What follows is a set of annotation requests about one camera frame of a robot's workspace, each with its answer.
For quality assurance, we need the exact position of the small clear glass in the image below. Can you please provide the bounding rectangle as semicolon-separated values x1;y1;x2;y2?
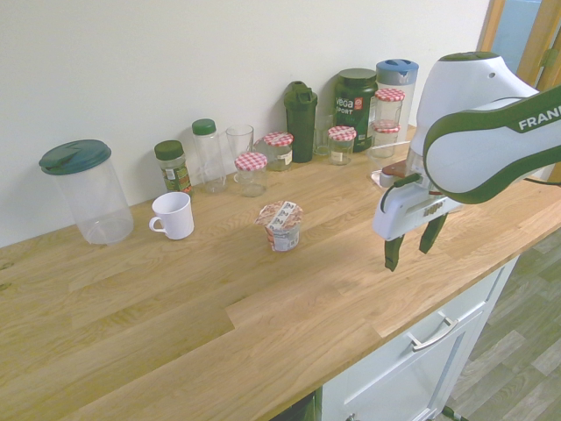
312;114;336;157

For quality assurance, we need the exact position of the white mug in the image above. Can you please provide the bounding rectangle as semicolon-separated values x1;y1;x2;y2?
148;191;195;241

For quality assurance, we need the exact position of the dark green Vega Sport tub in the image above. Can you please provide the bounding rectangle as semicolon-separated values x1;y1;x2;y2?
335;68;379;153

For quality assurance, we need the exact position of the tall clear drinking glass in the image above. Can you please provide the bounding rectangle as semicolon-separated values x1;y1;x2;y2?
225;124;256;172

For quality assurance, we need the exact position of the white drawer with handle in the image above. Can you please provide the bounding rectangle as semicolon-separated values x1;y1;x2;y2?
321;257;523;421

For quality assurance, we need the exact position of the clear pitcher blue lid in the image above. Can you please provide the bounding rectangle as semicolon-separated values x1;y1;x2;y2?
375;58;420;144

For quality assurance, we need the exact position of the wooden door frame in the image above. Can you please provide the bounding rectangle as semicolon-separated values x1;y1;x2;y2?
476;0;561;94

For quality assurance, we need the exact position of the glass jar red checkered lid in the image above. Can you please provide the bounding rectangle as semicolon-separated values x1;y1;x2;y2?
255;132;295;172
327;125;357;167
370;121;401;148
373;88;406;125
233;152;268;198

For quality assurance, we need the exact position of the clear bottle green cap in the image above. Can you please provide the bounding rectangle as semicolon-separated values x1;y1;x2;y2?
191;118;228;195

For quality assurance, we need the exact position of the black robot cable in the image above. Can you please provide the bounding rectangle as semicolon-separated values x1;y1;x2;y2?
522;175;561;189

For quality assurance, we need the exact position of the clear canister teal lid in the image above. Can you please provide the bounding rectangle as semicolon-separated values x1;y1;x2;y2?
38;139;135;246

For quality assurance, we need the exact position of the dark green shaker bottle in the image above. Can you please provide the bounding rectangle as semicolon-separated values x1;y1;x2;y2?
283;80;318;164

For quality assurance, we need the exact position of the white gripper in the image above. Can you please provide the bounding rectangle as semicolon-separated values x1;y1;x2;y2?
372;174;458;272

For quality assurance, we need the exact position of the clear rectangular plastic container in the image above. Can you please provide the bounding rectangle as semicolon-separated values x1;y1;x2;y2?
366;140;413;186

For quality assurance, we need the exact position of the silver drawer handle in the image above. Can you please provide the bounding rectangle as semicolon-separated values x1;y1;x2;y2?
405;316;459;353

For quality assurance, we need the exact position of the spice jar dark green lid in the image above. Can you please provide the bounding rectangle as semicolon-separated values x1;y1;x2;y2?
153;139;195;197

